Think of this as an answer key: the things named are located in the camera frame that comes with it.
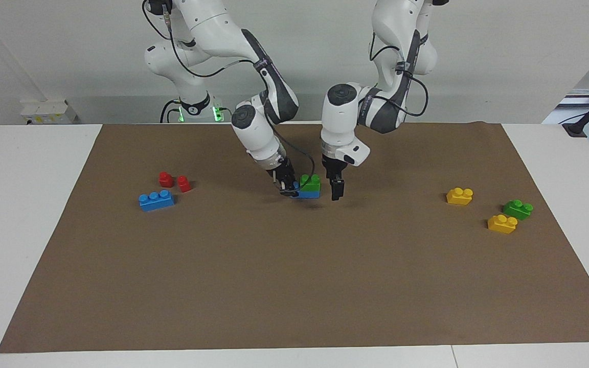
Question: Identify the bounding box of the blue three-stud toy brick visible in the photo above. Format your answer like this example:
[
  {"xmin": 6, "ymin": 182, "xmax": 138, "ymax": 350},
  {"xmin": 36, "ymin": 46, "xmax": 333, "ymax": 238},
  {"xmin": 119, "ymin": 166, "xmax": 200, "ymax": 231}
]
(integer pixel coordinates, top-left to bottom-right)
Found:
[
  {"xmin": 294, "ymin": 181, "xmax": 321, "ymax": 199},
  {"xmin": 139, "ymin": 190, "xmax": 176, "ymax": 212}
]

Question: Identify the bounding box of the brown table mat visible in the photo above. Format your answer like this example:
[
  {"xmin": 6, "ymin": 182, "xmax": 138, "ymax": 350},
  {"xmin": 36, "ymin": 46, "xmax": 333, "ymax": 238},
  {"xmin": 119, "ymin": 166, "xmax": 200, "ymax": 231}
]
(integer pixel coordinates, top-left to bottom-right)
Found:
[{"xmin": 0, "ymin": 122, "xmax": 589, "ymax": 354}]

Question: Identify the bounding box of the yellow two-stud toy brick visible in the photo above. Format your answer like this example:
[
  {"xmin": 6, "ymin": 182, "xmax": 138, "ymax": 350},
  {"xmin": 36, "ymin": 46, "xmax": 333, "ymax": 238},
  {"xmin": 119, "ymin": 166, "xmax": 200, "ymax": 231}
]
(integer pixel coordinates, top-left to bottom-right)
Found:
[
  {"xmin": 446, "ymin": 188, "xmax": 474, "ymax": 206},
  {"xmin": 487, "ymin": 214, "xmax": 518, "ymax": 235}
]

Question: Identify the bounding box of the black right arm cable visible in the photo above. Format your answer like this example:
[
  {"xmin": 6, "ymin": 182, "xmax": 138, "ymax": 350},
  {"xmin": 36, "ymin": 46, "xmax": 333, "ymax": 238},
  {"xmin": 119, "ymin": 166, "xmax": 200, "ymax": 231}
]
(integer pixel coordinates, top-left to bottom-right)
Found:
[{"xmin": 142, "ymin": 0, "xmax": 315, "ymax": 197}]

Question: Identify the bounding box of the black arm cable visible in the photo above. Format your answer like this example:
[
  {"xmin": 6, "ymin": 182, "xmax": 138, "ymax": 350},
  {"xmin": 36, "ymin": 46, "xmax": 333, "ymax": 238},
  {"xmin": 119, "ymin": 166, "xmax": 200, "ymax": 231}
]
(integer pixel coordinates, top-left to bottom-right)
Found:
[
  {"xmin": 142, "ymin": 0, "xmax": 315, "ymax": 197},
  {"xmin": 369, "ymin": 31, "xmax": 429, "ymax": 118}
]

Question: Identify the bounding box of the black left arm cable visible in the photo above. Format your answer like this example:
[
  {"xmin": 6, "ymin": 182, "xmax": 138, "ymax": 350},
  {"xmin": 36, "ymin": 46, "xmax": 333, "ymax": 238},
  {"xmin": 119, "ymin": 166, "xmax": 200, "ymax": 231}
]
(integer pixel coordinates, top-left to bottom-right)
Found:
[{"xmin": 369, "ymin": 31, "xmax": 429, "ymax": 118}]

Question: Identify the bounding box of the black right base cable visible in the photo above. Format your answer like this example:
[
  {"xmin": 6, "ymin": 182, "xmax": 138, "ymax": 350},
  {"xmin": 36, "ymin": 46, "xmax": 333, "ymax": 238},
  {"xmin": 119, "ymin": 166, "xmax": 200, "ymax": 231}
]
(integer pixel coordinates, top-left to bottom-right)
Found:
[{"xmin": 160, "ymin": 100, "xmax": 183, "ymax": 124}]

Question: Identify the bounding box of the white wall box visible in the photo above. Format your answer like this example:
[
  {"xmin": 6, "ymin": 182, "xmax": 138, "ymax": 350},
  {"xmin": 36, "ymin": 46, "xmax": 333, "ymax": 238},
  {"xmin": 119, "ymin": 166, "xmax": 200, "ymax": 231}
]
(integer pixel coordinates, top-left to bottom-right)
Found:
[{"xmin": 21, "ymin": 100, "xmax": 78, "ymax": 125}]

